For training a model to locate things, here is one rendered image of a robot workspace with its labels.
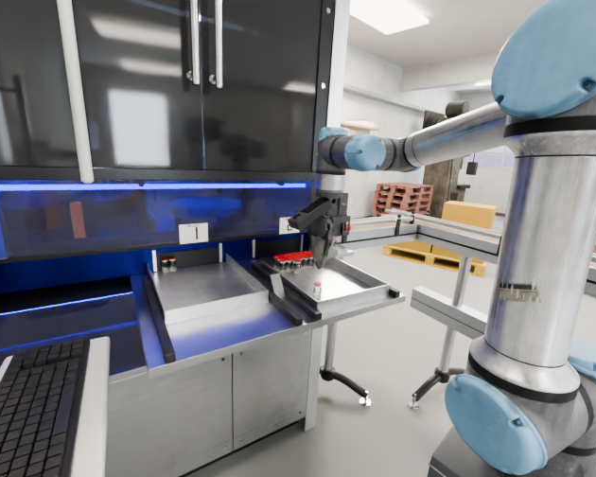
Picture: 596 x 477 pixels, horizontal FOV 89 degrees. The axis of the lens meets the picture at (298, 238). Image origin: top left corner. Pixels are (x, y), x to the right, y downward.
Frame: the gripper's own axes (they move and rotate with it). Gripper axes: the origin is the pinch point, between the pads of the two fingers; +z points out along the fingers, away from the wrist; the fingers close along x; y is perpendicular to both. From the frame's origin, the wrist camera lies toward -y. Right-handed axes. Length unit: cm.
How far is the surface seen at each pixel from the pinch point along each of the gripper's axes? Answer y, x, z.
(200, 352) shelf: -34.0, -9.0, 10.4
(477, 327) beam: 100, 1, 48
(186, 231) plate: -27.4, 30.1, -4.5
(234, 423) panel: -13, 30, 75
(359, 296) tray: 9.9, -7.4, 8.2
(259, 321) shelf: -18.6, -3.7, 10.4
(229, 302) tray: -23.3, 4.2, 8.0
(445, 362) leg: 102, 14, 77
